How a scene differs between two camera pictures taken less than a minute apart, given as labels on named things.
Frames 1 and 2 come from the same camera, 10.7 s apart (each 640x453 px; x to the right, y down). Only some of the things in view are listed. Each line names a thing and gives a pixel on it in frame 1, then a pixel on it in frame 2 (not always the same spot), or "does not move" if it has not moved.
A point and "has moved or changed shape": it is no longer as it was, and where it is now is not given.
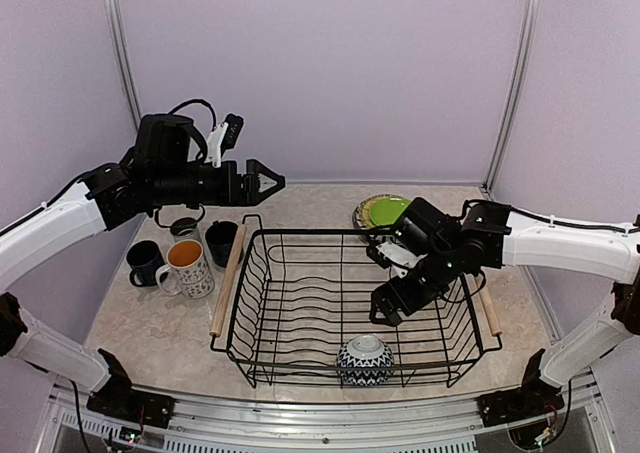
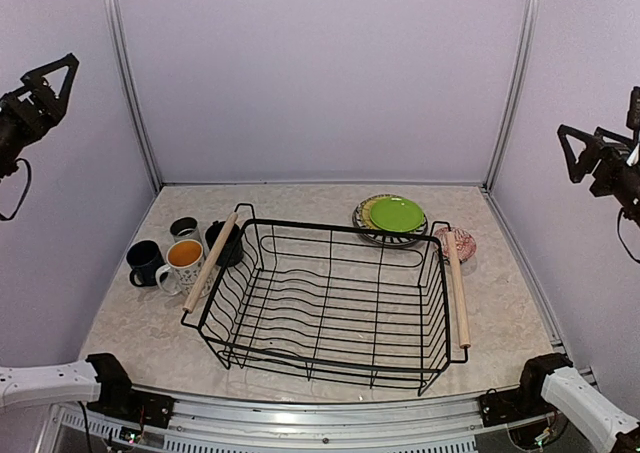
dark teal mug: [220, 236] does not move
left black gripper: [247, 195] → [40, 122]
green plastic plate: [387, 210] does not move
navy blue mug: [144, 258] does not move
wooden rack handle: [227, 280] → [210, 265]
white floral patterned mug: [188, 272] does not move
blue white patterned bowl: [365, 350] has moved or changed shape
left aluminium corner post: [117, 22] does not move
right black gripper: [393, 318] → [614, 155]
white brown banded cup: [185, 228] does not move
